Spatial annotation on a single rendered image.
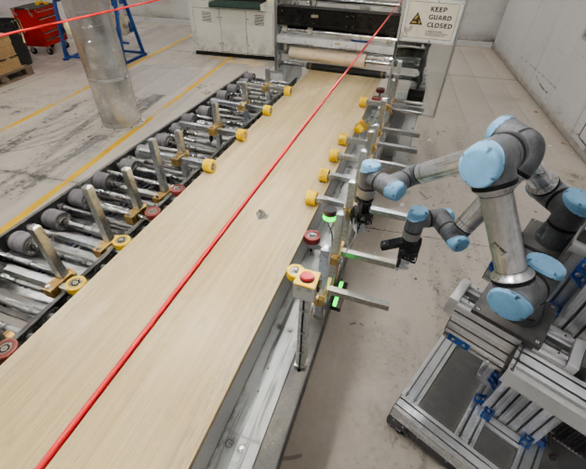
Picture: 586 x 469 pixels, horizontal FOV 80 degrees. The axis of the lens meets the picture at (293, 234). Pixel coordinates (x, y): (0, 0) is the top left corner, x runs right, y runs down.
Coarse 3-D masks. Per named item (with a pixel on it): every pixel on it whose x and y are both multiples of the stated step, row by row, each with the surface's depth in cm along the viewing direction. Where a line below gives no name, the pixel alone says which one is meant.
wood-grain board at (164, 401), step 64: (256, 128) 261; (320, 128) 264; (192, 192) 197; (256, 192) 199; (320, 192) 200; (128, 256) 158; (192, 256) 159; (256, 256) 160; (64, 320) 132; (128, 320) 132; (192, 320) 133; (256, 320) 134; (0, 384) 113; (64, 384) 114; (128, 384) 114; (192, 384) 114; (0, 448) 100; (64, 448) 100; (128, 448) 100; (192, 448) 101
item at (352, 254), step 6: (306, 246) 175; (312, 246) 173; (318, 246) 172; (342, 252) 170; (348, 252) 169; (354, 252) 169; (360, 252) 169; (354, 258) 169; (360, 258) 168; (366, 258) 167; (372, 258) 166; (378, 258) 166; (384, 258) 166; (378, 264) 167; (384, 264) 166; (390, 264) 164
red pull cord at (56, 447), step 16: (352, 64) 133; (288, 144) 82; (240, 208) 63; (192, 272) 52; (176, 288) 49; (144, 336) 44; (128, 352) 42; (96, 400) 38; (80, 416) 36; (64, 432) 35
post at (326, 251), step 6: (324, 246) 133; (330, 246) 134; (324, 252) 133; (330, 252) 135; (324, 258) 135; (324, 264) 137; (318, 270) 140; (324, 270) 139; (324, 276) 141; (324, 282) 143; (324, 288) 146; (324, 294) 148; (318, 306) 154; (318, 312) 157
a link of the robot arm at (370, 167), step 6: (366, 162) 134; (372, 162) 134; (378, 162) 134; (366, 168) 132; (372, 168) 132; (378, 168) 132; (360, 174) 137; (366, 174) 134; (372, 174) 133; (360, 180) 137; (366, 180) 134; (372, 180) 142; (360, 186) 139; (366, 186) 137
